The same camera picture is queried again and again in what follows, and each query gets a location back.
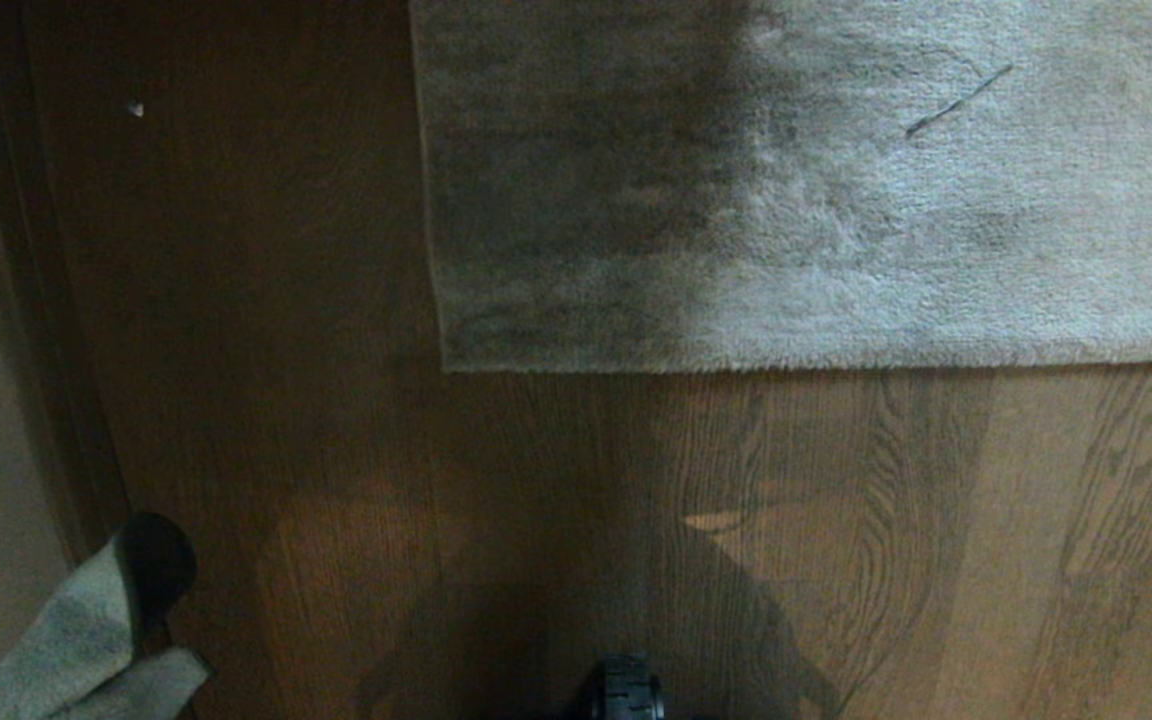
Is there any dark thin thread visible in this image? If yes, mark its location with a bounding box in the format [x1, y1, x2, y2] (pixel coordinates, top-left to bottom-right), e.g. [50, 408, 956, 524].
[904, 64, 1016, 139]

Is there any grey shaggy rug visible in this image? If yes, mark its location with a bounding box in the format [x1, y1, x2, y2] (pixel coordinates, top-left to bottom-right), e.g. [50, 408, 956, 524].
[408, 0, 1152, 375]

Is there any dark wooden baseboard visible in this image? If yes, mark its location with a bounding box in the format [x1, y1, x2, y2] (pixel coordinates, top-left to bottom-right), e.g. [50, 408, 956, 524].
[0, 0, 135, 567]

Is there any grey cleaning cloth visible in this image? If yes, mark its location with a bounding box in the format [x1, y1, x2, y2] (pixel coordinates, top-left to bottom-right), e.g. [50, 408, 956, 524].
[0, 528, 214, 720]

